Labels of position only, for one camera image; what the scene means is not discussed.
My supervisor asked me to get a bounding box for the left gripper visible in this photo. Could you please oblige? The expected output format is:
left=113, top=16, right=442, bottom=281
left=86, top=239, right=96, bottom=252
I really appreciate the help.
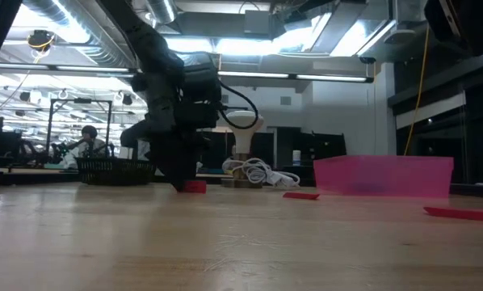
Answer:
left=119, top=60, right=223, bottom=192

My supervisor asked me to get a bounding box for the person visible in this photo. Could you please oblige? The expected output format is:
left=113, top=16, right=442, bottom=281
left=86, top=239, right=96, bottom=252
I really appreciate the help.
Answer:
left=61, top=124, right=109, bottom=169

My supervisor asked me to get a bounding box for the white light bulb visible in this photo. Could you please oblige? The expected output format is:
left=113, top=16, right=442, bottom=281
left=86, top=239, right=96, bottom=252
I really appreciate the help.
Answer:
left=225, top=110, right=265, bottom=155

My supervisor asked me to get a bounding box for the black monitor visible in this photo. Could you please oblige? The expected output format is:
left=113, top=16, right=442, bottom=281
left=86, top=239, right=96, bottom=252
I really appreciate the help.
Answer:
left=0, top=131, right=23, bottom=158

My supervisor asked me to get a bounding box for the black cabinet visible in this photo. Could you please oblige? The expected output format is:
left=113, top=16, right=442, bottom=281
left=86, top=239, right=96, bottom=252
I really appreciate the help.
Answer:
left=275, top=126, right=347, bottom=173

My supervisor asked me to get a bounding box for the pink translucent plastic bin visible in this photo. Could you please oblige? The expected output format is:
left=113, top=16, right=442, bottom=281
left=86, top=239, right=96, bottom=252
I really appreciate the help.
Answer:
left=313, top=155, right=455, bottom=199

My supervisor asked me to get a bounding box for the wooden lamp base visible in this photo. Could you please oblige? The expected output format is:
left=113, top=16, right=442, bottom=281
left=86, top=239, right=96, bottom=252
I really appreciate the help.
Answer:
left=220, top=152, right=263, bottom=189

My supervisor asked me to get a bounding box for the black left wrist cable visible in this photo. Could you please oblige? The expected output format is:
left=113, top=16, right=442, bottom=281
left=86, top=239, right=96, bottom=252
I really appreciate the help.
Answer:
left=216, top=78, right=261, bottom=131

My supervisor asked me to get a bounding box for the white lamp power cable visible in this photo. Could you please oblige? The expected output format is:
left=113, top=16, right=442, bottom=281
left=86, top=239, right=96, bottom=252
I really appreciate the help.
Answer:
left=221, top=158, right=301, bottom=189

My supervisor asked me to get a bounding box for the black mesh basket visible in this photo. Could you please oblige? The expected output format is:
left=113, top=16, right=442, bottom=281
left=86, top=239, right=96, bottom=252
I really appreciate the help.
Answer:
left=74, top=157, right=158, bottom=186

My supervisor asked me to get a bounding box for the black ceiling cable reel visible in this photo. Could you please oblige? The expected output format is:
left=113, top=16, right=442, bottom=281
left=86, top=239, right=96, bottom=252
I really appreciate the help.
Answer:
left=26, top=29, right=56, bottom=53

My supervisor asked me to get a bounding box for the long tube light bar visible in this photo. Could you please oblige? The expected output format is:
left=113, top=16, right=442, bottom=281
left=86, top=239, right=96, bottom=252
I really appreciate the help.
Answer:
left=0, top=61, right=376, bottom=84

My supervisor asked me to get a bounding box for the black partition panel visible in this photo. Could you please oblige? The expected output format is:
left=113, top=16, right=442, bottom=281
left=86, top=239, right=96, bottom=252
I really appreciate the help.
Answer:
left=196, top=129, right=275, bottom=171

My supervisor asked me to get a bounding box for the small red eraser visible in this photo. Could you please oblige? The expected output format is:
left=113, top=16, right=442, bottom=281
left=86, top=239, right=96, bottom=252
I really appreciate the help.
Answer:
left=183, top=180, right=208, bottom=194
left=282, top=192, right=321, bottom=200
left=422, top=206, right=483, bottom=223

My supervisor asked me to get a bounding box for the yellow hanging cable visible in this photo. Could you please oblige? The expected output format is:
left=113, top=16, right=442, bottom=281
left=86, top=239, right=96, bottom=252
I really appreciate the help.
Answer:
left=403, top=23, right=431, bottom=157

